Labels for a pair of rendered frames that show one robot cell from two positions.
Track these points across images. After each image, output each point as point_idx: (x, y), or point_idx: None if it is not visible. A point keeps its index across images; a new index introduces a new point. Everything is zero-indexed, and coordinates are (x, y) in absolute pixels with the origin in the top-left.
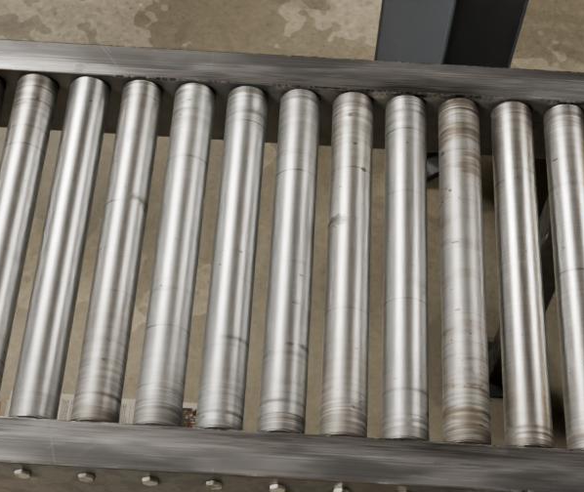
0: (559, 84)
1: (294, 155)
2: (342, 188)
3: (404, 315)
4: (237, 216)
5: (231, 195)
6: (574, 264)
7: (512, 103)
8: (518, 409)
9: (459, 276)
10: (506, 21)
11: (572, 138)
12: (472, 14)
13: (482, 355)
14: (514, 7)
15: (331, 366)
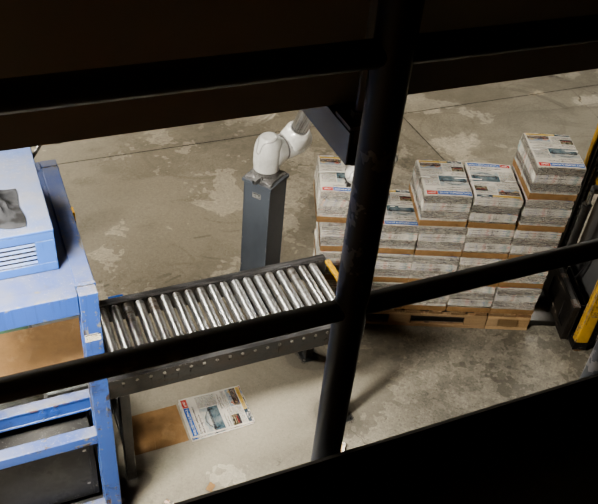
0: (308, 259)
1: (263, 286)
2: (276, 289)
3: (300, 306)
4: (258, 299)
5: (255, 296)
6: (327, 289)
7: (301, 265)
8: None
9: (307, 297)
10: (276, 262)
11: (316, 268)
12: (269, 261)
13: None
14: (277, 258)
15: None
